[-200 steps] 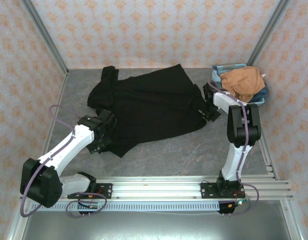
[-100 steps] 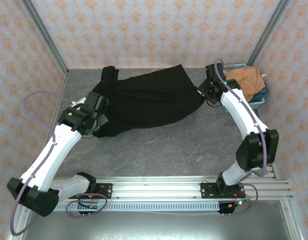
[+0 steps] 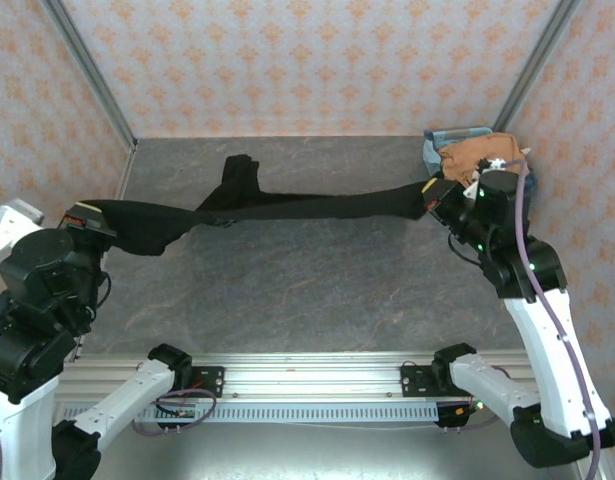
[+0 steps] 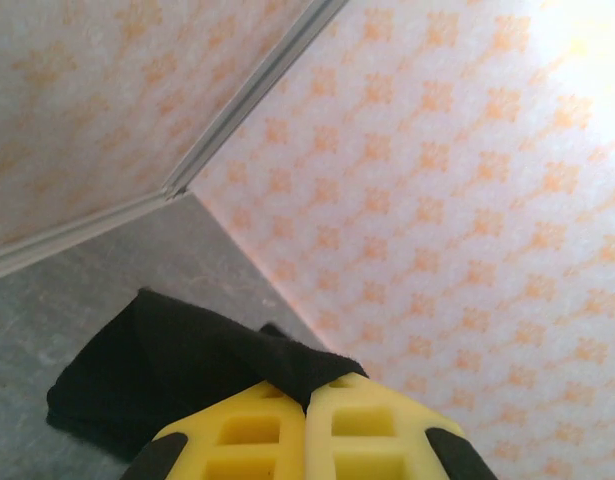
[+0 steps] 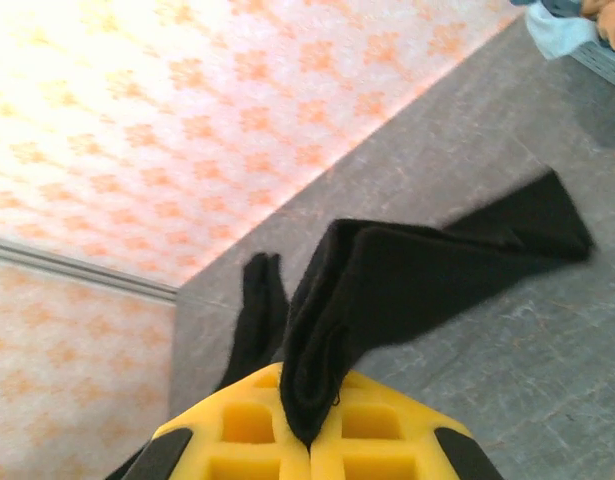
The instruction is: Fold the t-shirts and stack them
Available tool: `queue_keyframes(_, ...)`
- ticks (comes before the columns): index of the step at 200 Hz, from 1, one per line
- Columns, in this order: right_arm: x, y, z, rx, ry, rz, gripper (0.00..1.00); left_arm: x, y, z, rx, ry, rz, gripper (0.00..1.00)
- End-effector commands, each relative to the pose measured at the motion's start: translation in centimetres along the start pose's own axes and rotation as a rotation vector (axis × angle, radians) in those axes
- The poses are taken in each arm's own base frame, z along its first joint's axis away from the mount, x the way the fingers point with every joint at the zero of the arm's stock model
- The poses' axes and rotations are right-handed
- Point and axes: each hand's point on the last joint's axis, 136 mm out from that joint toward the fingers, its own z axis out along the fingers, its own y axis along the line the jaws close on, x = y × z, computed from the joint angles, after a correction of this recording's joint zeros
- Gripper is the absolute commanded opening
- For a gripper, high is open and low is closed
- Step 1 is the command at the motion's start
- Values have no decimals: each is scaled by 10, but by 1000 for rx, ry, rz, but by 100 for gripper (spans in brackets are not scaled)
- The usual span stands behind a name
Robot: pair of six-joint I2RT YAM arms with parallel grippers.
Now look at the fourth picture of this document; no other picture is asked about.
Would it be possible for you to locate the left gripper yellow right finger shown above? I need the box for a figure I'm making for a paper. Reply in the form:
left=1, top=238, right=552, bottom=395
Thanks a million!
left=302, top=373, right=499, bottom=480

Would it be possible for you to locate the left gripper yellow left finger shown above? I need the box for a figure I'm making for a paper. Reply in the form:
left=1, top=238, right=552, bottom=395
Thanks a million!
left=129, top=382, right=308, bottom=480

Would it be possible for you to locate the black floral print t-shirt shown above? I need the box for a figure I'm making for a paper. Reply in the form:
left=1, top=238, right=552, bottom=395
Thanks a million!
left=45, top=287, right=369, bottom=464

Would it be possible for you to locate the aluminium side rail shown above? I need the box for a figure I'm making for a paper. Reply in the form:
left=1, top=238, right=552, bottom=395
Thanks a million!
left=0, top=192, right=188, bottom=284

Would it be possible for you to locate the aluminium frame post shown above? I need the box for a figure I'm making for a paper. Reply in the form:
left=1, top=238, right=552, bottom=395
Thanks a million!
left=161, top=0, right=351, bottom=201

